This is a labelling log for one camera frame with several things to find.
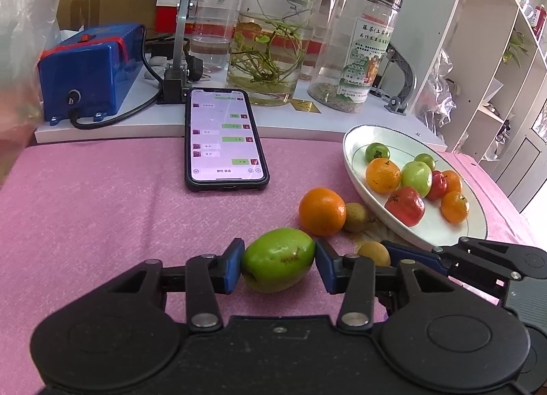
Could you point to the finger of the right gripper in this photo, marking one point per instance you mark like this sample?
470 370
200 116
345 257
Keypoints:
398 252

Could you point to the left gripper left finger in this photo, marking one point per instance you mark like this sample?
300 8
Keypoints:
207 275

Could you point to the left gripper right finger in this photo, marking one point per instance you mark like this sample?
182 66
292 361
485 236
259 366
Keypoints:
353 276

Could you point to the small kiwi front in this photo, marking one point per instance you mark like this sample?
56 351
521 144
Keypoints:
375 251

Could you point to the small kiwi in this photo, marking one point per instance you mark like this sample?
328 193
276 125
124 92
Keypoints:
357 218
375 251

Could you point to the elongated green fruit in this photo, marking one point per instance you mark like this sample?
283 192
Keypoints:
277 260

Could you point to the red apple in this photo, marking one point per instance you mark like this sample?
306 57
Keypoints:
438 187
406 205

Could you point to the large green apple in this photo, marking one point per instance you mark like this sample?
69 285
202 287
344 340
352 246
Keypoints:
417 175

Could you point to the round green fruit front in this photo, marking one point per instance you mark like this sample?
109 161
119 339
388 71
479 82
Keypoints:
427 159

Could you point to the small round green fruit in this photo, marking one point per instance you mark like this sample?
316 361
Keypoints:
376 150

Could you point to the white ceramic plate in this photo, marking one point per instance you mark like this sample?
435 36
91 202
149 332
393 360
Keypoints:
433 230

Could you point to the small kiwi back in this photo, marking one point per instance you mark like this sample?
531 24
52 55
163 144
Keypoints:
357 218

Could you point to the large front mandarin on plate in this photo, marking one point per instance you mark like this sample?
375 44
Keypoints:
454 207

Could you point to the red apple on plate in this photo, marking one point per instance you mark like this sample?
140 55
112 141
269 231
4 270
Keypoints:
406 205

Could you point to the large orange on table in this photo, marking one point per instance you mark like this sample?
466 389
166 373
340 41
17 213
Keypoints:
322 212

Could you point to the back right mandarin on plate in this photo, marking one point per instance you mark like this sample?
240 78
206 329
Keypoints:
453 181

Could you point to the mandarin beside red apple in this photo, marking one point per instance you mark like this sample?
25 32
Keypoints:
382 175

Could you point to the black smartphone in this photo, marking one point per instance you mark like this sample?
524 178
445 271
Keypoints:
222 146

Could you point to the pink floral tablecloth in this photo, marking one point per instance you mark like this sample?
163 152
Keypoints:
75 215

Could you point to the crumpled clear plastic bag right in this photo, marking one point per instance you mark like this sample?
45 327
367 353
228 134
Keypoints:
435 103

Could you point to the grey clamp right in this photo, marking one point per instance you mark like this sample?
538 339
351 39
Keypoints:
395 82

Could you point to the grey clamp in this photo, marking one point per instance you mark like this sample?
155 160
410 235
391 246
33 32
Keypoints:
395 82
176 77

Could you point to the white board platform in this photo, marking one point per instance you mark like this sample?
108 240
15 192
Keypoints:
279 122

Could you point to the gold card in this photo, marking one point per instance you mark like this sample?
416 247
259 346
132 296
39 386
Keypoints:
303 105

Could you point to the grey clamp left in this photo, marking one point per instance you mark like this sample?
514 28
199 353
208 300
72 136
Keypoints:
176 77

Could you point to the clear plastic jar with label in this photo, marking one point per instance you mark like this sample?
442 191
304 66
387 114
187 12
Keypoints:
356 39

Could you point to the blue power box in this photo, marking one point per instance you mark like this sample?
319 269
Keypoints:
90 74

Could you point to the white shelf unit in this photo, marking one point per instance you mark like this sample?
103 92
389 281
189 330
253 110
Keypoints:
499 117

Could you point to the clear bottle red cap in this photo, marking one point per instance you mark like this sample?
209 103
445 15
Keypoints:
211 37

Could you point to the tall glass vase with plant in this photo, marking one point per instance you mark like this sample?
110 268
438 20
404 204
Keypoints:
268 48

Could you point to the clear plastic bag with fruit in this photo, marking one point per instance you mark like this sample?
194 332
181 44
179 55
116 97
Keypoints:
27 26

